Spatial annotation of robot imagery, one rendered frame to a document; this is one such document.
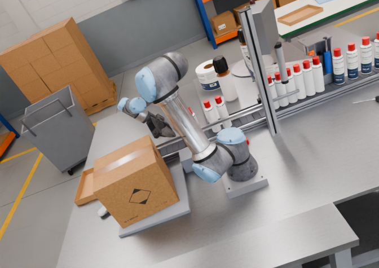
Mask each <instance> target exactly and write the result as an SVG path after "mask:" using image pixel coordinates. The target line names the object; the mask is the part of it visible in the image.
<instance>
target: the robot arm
mask: <svg viewBox="0 0 379 268"><path fill-rule="evenodd" d="M187 70H188V61H187V59H186V58H185V56H184V55H182V54H181V53H179V52H175V51H171V52H167V53H165V54H163V55H162V56H160V57H159V58H158V59H156V60H155V61H153V62H152V63H151V64H149V65H147V66H146V67H144V68H143V69H142V70H141V71H139V72H138V73H137V74H136V76H135V84H136V87H137V89H138V91H139V95H137V96H136V97H135V98H133V99H132V100H130V99H129V98H126V97H123V98H122V99H121V100H120V102H119V104H118V106H117V108H118V109H119V110H120V111H122V112H123V113H125V114H127V115H129V116H131V117H132V118H134V119H135V120H138V121H139V122H142V123H146V124H147V126H148V127H149V129H150V131H151V133H152V135H153V137H154V138H156V139H157V138H158V137H159V136H161V137H169V138H172V137H176V134H175V131H174V130H173V128H172V127H171V126H170V125H169V124H168V123H167V122H165V121H164V120H165V118H164V117H163V118H162V116H161V115H159V114H157V115H154V114H153V113H151V112H149V111H148V110H146V107H148V106H149V105H150V104H151V103H153V104H154V105H157V106H160V107H161V108H162V110H163V111H164V112H165V114H166V115H167V117H168V119H169V120H170V121H171V123H172V124H173V126H174V127H175V129H176V130H177V132H178V133H179V135H180V136H181V137H182V139H183V140H184V142H185V143H186V145H187V146H188V148H189V149H190V151H191V152H192V160H193V162H194V164H193V165H192V169H193V171H194V172H195V173H196V174H197V175H198V176H199V177H200V178H202V179H203V180H205V181H207V182H209V183H215V182H216V181H217V180H218V179H220V178H221V177H222V175H223V174H224V173H225V172H226V173H227V176H228V177H229V179H230V180H232V181H235V182H245V181H248V180H250V179H252V178H253V177H254V176H255V175H256V174H257V172H258V164H257V161H256V159H255V158H254V157H253V156H252V155H251V154H250V152H249V148H248V145H247V142H246V137H245V135H244V133H243V131H242V130H240V129H239V128H225V129H223V130H221V131H220V132H219V133H218V134H217V142H216V143H214V142H210V141H209V140H208V138H207V137H206V135H205V134H204V132H203V131H202V129H201V128H200V126H199V124H198V123H197V121H196V120H195V118H194V117H193V115H192V114H191V112H190V111H189V109H188V108H187V106H186V105H185V103H184V101H183V100H182V98H181V97H180V95H179V87H178V85H177V82H178V81H179V80H181V79H182V78H183V77H184V76H185V74H186V73H187ZM160 116H161V117H160ZM163 128H165V130H163Z"/></svg>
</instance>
